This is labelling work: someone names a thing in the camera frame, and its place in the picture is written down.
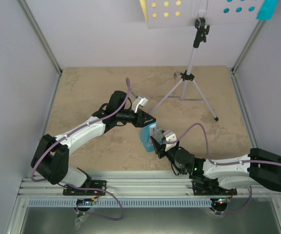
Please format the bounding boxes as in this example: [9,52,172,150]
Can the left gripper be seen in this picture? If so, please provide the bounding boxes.
[117,108,156,128]

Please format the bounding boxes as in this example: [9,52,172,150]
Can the blue metronome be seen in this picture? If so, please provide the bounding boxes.
[140,123,156,153]

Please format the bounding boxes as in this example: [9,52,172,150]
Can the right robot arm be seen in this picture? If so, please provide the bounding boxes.
[150,137,281,195]

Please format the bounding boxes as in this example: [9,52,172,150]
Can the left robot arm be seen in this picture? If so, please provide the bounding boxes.
[31,91,156,195]

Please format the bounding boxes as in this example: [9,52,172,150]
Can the white tripod music stand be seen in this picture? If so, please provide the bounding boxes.
[150,17,219,121]

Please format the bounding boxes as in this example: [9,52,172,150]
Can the white sheet yellow dots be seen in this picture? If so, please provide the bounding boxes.
[140,0,200,29]

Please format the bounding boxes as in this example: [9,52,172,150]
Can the white sheet blue dots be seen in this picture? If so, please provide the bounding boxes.
[205,0,278,25]

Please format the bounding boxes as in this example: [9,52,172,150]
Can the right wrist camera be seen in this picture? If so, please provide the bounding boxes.
[162,130,179,152]

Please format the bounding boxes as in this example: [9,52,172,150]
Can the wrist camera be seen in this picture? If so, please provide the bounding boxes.
[131,96,148,113]
[162,130,179,152]

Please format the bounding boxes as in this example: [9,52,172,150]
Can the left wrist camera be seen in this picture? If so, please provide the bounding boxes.
[131,96,148,113]

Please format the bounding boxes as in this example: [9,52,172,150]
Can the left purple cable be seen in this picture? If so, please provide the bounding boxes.
[30,78,124,221]

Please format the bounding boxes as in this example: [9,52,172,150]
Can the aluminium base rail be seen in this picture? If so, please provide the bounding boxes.
[17,170,281,198]

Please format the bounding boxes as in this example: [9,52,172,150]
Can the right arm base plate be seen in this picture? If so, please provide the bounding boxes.
[192,180,238,195]

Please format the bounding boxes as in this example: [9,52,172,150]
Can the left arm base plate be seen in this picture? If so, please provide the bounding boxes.
[62,180,107,196]

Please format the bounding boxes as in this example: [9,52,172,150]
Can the grey cable duct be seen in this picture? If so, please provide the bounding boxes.
[27,198,212,208]

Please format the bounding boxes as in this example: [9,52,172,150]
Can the right aluminium frame post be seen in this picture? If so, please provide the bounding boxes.
[231,20,266,74]

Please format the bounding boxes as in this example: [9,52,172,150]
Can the aluminium frame post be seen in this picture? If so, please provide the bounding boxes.
[231,20,266,74]
[17,0,62,77]

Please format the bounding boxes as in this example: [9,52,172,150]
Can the left aluminium frame post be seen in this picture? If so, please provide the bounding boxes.
[17,0,62,77]

